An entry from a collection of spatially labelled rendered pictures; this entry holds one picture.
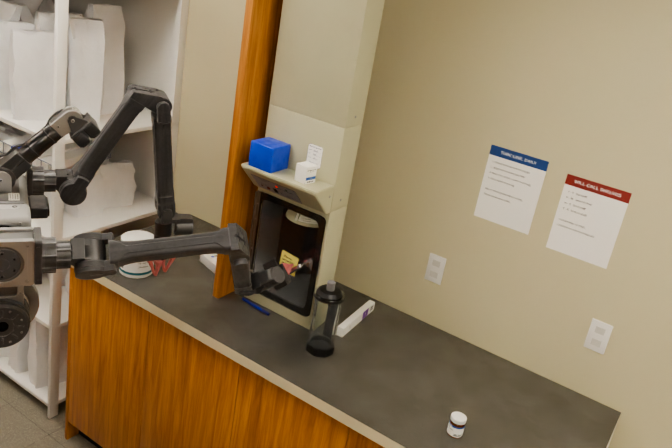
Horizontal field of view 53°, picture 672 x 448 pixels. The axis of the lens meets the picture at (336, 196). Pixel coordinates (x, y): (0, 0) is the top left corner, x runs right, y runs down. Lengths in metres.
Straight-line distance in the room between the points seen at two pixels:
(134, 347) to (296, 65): 1.27
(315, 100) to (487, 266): 0.89
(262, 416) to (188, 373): 0.35
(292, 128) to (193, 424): 1.17
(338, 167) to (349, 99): 0.23
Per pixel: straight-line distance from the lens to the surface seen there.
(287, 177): 2.29
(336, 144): 2.25
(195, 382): 2.62
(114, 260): 1.79
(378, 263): 2.79
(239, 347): 2.39
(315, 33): 2.26
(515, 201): 2.48
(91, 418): 3.23
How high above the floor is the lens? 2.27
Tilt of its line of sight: 20 degrees down
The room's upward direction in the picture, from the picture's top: 10 degrees clockwise
